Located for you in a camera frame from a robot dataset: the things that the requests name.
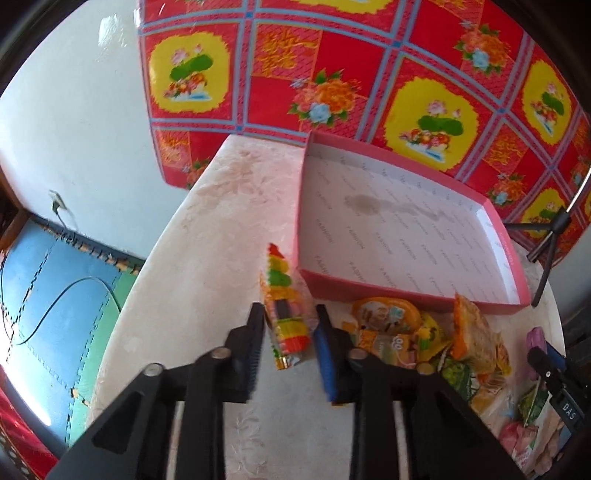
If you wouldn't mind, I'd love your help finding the pink cardboard box tray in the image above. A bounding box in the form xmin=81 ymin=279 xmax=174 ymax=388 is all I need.
xmin=294 ymin=133 xmax=531 ymax=314

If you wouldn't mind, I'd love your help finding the purple snack tin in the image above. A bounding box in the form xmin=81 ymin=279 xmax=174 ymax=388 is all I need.
xmin=526 ymin=326 xmax=547 ymax=353

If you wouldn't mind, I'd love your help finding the green candy packet upper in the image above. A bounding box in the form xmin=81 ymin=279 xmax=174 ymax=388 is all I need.
xmin=440 ymin=358 xmax=480 ymax=401

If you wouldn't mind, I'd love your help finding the pink snack pouch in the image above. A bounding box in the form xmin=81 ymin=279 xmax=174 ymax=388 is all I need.
xmin=498 ymin=420 xmax=564 ymax=476

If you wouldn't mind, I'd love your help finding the black floor cable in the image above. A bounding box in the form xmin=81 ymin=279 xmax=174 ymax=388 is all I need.
xmin=0 ymin=275 xmax=123 ymax=347

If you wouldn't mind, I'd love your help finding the orange yellow candy packet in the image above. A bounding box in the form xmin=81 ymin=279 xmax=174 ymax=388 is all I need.
xmin=341 ymin=321 xmax=417 ymax=369

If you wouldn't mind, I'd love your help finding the orange cracker packet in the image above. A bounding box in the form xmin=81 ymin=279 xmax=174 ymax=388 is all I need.
xmin=452 ymin=294 xmax=512 ymax=377

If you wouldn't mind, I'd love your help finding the clear blue-edged snack bag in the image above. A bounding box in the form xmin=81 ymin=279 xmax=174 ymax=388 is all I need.
xmin=469 ymin=386 xmax=517 ymax=438

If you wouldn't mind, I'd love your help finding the rainbow candy tube packet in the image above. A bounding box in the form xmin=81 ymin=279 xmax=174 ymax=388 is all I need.
xmin=259 ymin=243 xmax=311 ymax=371

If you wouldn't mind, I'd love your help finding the yellow jelly cup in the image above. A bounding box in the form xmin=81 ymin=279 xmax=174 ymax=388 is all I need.
xmin=413 ymin=312 xmax=452 ymax=363

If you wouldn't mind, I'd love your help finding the red floral wall cloth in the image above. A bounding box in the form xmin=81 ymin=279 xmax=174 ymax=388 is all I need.
xmin=137 ymin=1 xmax=590 ymax=259

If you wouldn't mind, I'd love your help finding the blue foam floor mat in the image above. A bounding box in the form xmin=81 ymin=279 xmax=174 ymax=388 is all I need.
xmin=1 ymin=219 xmax=143 ymax=450

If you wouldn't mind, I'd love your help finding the orange jelly cup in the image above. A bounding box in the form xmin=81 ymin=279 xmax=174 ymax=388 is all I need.
xmin=352 ymin=297 xmax=422 ymax=335

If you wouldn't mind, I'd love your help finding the black tripod stand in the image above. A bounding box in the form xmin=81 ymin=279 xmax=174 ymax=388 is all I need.
xmin=504 ymin=171 xmax=590 ymax=308

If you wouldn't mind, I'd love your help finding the green Nabati wafer packet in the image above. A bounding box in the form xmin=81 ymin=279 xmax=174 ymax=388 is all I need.
xmin=518 ymin=379 xmax=550 ymax=426

